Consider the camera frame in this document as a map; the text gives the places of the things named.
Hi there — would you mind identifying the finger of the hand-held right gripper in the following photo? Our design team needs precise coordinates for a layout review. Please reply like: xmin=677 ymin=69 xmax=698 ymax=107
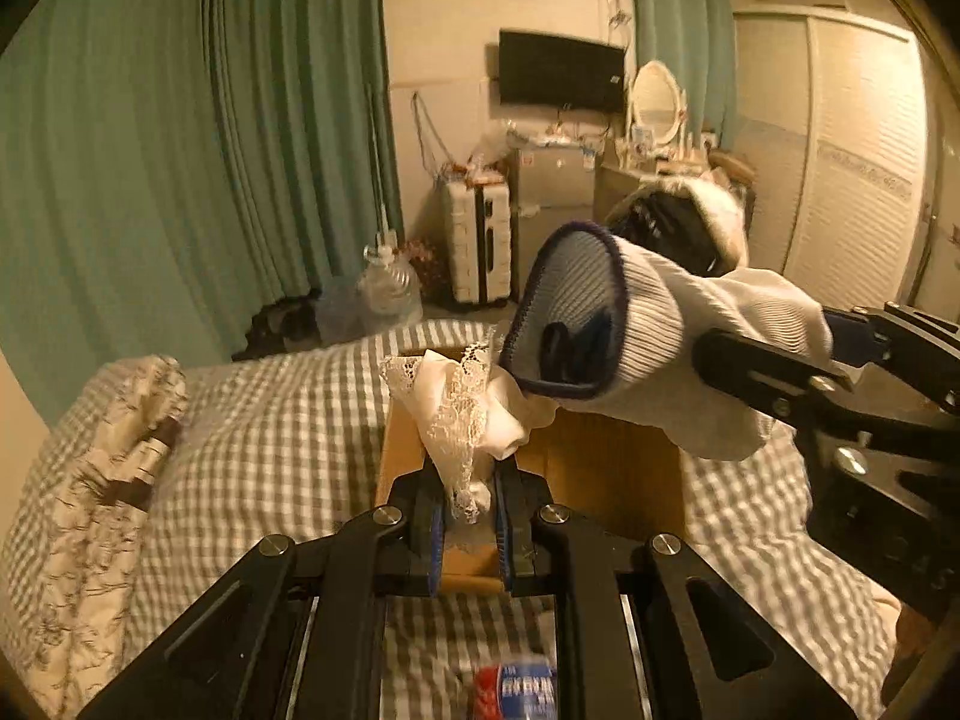
xmin=829 ymin=302 xmax=960 ymax=410
xmin=693 ymin=328 xmax=871 ymax=442

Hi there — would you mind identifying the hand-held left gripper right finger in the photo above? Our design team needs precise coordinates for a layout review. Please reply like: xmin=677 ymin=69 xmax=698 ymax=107
xmin=490 ymin=463 xmax=857 ymax=720

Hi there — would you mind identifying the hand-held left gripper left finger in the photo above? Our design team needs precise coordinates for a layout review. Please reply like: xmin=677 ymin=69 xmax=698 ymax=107
xmin=75 ymin=463 xmax=451 ymax=720

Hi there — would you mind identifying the white sock with blue cuff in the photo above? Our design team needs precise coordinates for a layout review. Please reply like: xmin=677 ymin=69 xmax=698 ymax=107
xmin=501 ymin=221 xmax=838 ymax=464

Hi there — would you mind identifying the cardboard box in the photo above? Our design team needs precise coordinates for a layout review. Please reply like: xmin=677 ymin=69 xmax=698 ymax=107
xmin=373 ymin=345 xmax=689 ymax=598

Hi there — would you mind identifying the white lace cloth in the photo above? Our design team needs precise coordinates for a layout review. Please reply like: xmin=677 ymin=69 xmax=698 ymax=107
xmin=379 ymin=322 xmax=554 ymax=527

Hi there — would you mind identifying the red and blue packet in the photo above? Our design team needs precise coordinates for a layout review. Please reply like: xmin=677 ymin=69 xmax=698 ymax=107
xmin=471 ymin=655 xmax=561 ymax=720

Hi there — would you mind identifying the fluffy white and black garment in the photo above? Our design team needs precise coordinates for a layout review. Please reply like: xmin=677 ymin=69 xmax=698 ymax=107
xmin=606 ymin=175 xmax=752 ymax=276

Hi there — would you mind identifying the white louvred wardrobe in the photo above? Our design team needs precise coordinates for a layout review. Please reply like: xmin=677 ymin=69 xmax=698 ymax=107
xmin=730 ymin=5 xmax=944 ymax=310

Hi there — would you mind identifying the gingham checked bed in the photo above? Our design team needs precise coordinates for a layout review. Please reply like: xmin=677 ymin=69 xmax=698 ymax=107
xmin=0 ymin=317 xmax=905 ymax=720

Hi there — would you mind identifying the wooden dresser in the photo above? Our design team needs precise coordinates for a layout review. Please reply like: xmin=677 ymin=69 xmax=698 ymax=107
xmin=592 ymin=157 xmax=755 ymax=230

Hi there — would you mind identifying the clear water jug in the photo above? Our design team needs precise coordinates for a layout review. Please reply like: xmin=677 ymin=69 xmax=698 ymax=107
xmin=355 ymin=242 xmax=424 ymax=332

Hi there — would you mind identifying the silver mini fridge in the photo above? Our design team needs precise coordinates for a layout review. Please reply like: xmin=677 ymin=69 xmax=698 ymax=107
xmin=510 ymin=141 xmax=602 ymax=302

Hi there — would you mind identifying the black floor object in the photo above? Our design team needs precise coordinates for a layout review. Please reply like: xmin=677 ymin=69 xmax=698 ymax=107
xmin=231 ymin=291 xmax=325 ymax=362

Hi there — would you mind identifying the dried flower bouquet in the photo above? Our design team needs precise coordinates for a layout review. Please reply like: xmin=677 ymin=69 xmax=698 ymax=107
xmin=403 ymin=238 xmax=452 ymax=302

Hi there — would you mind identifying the oval white vanity mirror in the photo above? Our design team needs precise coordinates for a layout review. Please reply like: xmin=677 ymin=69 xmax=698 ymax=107
xmin=625 ymin=60 xmax=689 ymax=152

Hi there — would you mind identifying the white suitcase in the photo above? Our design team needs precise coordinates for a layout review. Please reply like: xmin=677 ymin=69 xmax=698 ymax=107
xmin=440 ymin=175 xmax=515 ymax=308

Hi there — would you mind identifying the white plastic bag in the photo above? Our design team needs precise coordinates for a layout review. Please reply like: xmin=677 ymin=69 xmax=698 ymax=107
xmin=478 ymin=120 xmax=520 ymax=167

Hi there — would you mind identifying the narrow green curtain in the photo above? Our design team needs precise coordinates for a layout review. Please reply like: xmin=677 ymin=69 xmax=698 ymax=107
xmin=626 ymin=0 xmax=741 ymax=152

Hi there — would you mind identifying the floral patterned pillow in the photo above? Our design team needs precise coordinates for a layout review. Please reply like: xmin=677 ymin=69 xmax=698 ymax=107
xmin=0 ymin=355 xmax=190 ymax=715

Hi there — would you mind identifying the wide green curtain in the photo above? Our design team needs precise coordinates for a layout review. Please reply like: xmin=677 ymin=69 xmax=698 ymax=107
xmin=0 ymin=0 xmax=407 ymax=407

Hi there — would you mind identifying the black wall television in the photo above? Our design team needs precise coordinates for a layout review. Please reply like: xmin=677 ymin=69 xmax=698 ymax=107
xmin=498 ymin=28 xmax=628 ymax=115

